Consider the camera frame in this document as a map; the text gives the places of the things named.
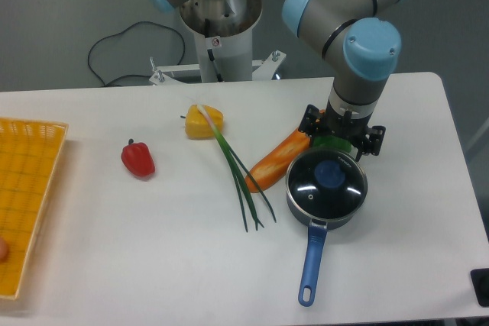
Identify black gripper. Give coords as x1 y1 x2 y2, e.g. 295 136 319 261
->
298 105 385 161

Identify glass pot lid blue knob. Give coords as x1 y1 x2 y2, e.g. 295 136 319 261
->
286 147 368 227

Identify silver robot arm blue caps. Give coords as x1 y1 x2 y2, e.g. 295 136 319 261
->
151 0 402 156

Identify green toy bell pepper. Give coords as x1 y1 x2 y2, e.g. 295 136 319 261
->
310 134 352 153

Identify orange toy baguette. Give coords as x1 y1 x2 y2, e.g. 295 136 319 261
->
244 130 312 193

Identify green spring onion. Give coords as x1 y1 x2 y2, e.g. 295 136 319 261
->
194 104 277 232

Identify yellow toy bell pepper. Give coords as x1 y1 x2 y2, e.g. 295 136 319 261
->
184 105 224 140

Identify black corner device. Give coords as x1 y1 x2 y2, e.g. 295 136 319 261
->
470 268 489 308

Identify red toy bell pepper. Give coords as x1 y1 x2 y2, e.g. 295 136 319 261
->
121 138 156 178

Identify yellow woven basket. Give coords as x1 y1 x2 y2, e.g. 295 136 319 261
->
1 118 69 300

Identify saucepan with blue handle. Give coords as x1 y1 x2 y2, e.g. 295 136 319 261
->
285 147 369 307

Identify white metal base frame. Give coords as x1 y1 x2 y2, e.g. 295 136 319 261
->
148 50 287 86

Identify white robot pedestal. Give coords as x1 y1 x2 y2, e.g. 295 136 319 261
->
180 0 262 82

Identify black floor cable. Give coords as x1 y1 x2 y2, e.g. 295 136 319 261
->
87 21 186 88

